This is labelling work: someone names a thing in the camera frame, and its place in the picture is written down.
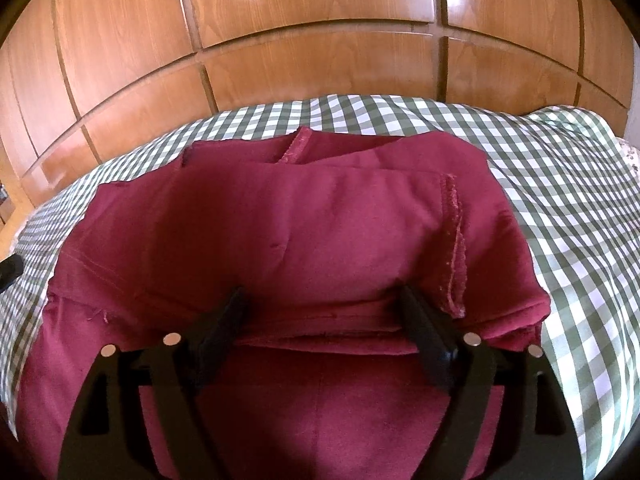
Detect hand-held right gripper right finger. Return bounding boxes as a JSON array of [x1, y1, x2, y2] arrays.
[[397, 285, 585, 480]]

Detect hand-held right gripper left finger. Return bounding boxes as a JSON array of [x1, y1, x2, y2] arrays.
[[56, 286, 249, 480]]

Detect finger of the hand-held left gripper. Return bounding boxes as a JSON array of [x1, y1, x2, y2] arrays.
[[0, 254, 25, 292]]

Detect dark red garment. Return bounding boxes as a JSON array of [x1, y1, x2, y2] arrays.
[[15, 126, 552, 480]]

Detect green white checked blanket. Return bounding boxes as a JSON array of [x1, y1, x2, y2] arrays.
[[0, 94, 640, 480]]

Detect wooden headboard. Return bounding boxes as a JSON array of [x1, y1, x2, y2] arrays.
[[20, 22, 633, 196]]

